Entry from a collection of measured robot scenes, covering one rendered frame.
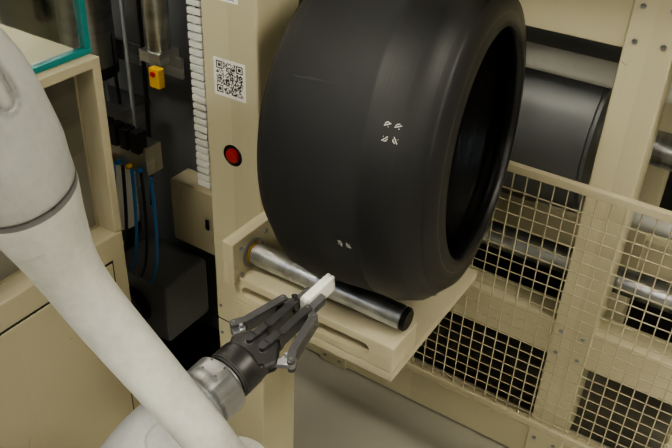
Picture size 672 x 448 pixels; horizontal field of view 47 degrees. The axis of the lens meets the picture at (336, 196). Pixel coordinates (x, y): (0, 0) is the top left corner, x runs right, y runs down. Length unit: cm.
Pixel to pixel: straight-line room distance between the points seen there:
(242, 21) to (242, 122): 20
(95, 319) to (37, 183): 19
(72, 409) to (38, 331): 24
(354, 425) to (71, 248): 175
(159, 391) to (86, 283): 14
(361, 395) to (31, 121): 195
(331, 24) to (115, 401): 103
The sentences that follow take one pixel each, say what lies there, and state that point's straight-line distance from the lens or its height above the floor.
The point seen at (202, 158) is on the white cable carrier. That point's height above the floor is 102.
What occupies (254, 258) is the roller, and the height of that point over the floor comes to 91.
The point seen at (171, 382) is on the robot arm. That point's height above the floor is 120.
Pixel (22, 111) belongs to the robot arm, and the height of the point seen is 153.
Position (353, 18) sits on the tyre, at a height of 142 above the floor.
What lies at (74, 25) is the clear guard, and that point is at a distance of 143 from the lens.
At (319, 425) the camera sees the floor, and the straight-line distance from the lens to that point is 240.
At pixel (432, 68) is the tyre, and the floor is 139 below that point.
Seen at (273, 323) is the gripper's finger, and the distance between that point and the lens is 117.
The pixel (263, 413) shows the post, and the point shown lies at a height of 38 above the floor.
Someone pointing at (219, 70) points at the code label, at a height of 123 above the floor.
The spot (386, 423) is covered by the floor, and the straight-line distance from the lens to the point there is 242.
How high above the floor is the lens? 180
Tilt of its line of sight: 32 degrees down
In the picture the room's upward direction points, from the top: 3 degrees clockwise
